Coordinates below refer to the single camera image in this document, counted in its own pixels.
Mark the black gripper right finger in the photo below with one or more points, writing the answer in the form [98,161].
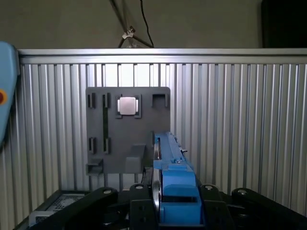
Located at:
[251,210]

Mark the hard disk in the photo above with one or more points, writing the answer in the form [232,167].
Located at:
[177,177]

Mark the silver CPU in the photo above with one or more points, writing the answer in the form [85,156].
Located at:
[127,106]

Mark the pale blue teach pendant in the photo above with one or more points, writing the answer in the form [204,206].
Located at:
[7,83]

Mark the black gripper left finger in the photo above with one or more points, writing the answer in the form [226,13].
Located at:
[141,210]

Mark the grey parts rack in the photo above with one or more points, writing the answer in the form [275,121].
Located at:
[127,136]

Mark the black panel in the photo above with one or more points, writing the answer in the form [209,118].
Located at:
[285,21]

